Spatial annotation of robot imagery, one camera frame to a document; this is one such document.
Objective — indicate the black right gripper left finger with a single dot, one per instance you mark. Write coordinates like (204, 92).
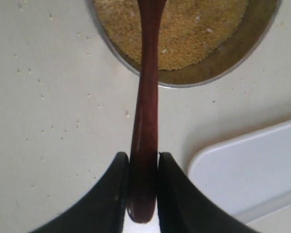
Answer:
(102, 209)

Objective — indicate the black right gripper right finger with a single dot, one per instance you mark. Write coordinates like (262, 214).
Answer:
(182, 208)

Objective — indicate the dark red wooden spoon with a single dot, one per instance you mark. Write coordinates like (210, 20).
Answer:
(143, 159)

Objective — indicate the white plastic tray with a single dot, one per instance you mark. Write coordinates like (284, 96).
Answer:
(249, 176)

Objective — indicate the steel bowl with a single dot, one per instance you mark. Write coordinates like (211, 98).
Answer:
(255, 23)

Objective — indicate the yellow millet grain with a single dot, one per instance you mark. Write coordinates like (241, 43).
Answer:
(190, 29)

